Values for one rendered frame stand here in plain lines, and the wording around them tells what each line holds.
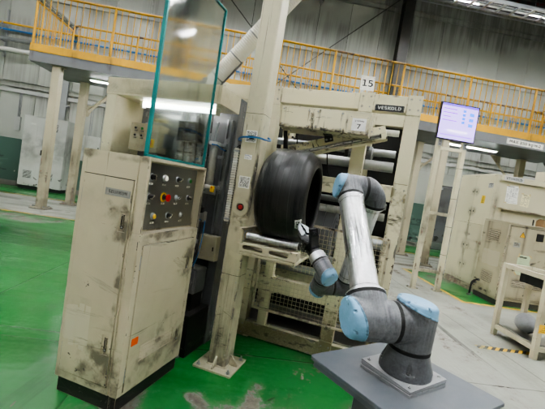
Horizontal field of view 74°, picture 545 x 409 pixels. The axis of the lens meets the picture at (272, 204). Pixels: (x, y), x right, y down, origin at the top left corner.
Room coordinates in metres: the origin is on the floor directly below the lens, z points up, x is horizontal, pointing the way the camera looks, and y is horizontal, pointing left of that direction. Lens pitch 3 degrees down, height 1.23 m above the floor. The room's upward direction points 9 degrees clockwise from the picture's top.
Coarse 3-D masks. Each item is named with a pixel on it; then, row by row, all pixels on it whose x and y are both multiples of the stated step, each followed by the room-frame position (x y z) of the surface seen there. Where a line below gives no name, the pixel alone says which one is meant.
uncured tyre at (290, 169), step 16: (272, 160) 2.09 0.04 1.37; (288, 160) 2.08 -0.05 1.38; (304, 160) 2.07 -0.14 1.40; (272, 176) 2.03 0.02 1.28; (288, 176) 2.01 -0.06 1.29; (304, 176) 2.01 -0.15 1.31; (320, 176) 2.35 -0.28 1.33; (256, 192) 2.06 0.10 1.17; (272, 192) 2.01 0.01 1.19; (288, 192) 1.98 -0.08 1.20; (304, 192) 2.00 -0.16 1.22; (320, 192) 2.41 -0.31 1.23; (256, 208) 2.06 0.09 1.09; (272, 208) 2.01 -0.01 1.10; (288, 208) 1.98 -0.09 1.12; (304, 208) 2.02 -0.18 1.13; (256, 224) 2.15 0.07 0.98; (272, 224) 2.06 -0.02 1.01; (288, 224) 2.02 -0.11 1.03; (304, 224) 2.08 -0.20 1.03
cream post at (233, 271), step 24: (264, 0) 2.30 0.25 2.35; (288, 0) 2.36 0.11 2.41; (264, 24) 2.29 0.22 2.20; (264, 48) 2.28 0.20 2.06; (264, 72) 2.28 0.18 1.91; (264, 96) 2.27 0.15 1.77; (264, 120) 2.28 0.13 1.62; (264, 144) 2.35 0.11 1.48; (240, 168) 2.30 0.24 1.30; (240, 192) 2.29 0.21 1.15; (240, 216) 2.28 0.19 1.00; (240, 264) 2.27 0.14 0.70; (240, 288) 2.32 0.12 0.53; (216, 312) 2.30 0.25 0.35; (216, 336) 2.29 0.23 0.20
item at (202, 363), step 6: (204, 354) 2.41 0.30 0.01; (198, 360) 2.27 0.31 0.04; (204, 360) 2.33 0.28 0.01; (240, 360) 2.40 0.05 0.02; (198, 366) 2.25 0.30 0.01; (204, 366) 2.26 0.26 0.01; (210, 366) 2.27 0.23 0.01; (216, 366) 2.27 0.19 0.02; (228, 366) 2.30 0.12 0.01; (240, 366) 2.34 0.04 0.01; (216, 372) 2.21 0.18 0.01; (222, 372) 2.21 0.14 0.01; (228, 372) 2.21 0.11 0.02; (234, 372) 2.25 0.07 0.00
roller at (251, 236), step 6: (246, 234) 2.19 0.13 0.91; (252, 234) 2.18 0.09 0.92; (258, 234) 2.18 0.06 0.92; (258, 240) 2.16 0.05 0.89; (264, 240) 2.14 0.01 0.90; (270, 240) 2.13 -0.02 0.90; (276, 240) 2.12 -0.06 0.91; (282, 240) 2.12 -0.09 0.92; (288, 240) 2.12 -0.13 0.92; (282, 246) 2.12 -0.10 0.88; (288, 246) 2.10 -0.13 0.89; (294, 246) 2.09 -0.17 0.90
